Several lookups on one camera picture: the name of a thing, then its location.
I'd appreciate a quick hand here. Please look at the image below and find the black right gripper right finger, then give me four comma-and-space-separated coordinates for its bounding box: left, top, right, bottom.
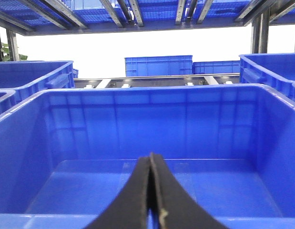
149, 153, 227, 229

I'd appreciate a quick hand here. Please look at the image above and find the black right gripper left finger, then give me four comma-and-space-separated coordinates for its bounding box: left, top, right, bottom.
85, 157, 151, 229

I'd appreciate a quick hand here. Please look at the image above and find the blue bin with buttons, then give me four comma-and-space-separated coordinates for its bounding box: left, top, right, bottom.
0, 61, 75, 103

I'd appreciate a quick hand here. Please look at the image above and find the blue empty target bin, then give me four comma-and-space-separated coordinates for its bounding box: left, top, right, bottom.
0, 84, 295, 229

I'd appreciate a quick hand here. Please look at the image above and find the blue crate background tall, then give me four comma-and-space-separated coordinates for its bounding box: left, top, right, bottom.
124, 55, 193, 77

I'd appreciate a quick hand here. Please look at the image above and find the blue crate background low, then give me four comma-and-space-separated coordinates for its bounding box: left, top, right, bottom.
193, 60, 240, 74

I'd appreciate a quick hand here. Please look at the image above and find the blue bin far left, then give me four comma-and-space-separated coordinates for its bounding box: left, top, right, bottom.
0, 89, 16, 115

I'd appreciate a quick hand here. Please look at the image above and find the blue bin right rear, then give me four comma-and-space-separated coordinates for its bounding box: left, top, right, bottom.
239, 53, 295, 102

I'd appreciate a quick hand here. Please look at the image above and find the green plant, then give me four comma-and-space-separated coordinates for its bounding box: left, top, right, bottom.
1, 42, 28, 61

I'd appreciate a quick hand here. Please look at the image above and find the overhead metal shelf rack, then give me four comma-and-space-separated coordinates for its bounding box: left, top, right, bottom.
0, 0, 295, 62

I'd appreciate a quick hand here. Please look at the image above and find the metal roller rail frame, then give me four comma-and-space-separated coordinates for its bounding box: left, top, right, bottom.
74, 73, 240, 89

